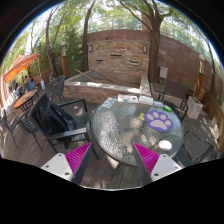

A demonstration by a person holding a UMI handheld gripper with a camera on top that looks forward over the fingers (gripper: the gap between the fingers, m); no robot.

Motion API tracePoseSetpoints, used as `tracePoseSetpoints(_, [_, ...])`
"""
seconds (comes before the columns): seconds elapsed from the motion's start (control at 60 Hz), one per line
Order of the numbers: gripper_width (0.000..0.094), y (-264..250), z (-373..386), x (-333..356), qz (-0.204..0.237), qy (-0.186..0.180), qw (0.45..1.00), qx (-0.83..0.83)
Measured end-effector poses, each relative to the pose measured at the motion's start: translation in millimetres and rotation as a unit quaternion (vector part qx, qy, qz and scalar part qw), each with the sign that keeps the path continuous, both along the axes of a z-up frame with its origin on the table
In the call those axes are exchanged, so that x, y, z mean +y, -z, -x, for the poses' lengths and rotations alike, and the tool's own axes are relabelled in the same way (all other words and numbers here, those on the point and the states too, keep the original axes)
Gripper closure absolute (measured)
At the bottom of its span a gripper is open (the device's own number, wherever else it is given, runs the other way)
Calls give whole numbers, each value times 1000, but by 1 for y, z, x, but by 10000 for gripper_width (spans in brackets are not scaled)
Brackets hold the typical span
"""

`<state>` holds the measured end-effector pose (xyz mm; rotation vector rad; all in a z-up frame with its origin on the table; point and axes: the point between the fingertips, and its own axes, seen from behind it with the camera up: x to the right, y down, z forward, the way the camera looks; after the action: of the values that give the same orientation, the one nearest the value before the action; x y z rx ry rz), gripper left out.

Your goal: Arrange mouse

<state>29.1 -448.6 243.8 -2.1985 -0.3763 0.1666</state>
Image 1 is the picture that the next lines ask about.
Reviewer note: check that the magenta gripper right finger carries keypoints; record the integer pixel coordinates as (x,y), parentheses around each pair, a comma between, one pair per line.
(152,166)

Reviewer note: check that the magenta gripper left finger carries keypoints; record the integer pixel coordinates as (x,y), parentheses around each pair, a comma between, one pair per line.
(70,166)

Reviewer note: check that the white computer mouse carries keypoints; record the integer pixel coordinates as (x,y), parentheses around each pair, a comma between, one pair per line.
(165,145)

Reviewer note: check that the black patio chair with backpack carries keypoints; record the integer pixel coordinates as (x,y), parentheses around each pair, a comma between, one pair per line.
(57,125)

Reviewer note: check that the dark chair right foreground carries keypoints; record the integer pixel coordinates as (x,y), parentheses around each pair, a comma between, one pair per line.
(194,150)

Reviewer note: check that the purple paw print mousepad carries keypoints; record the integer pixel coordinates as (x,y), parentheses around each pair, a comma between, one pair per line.
(158,121)

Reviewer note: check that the round glass patio table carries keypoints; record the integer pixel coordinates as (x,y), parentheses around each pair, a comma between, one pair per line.
(118,128)

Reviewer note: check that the yellow sticky note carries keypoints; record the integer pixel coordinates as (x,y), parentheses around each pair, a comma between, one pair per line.
(141,116)

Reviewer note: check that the green bottle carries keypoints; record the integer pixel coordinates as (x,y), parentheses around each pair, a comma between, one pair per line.
(167,108)

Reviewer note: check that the white planter box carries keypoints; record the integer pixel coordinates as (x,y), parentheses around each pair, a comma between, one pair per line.
(194,108)

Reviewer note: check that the white paper sheet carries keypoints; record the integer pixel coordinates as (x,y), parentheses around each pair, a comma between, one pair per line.
(109,102)

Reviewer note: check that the dark metal chair far side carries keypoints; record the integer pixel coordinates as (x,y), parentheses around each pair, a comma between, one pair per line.
(175,90)

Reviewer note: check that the open white book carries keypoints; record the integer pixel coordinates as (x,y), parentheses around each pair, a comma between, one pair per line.
(135,99)

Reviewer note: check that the round wooden table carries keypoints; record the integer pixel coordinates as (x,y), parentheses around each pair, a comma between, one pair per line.
(27,100)

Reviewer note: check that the black mesh chair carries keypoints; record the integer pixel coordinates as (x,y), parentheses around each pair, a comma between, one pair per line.
(56,88)

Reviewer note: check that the orange patio umbrella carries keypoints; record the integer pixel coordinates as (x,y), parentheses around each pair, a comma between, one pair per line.
(21,63)

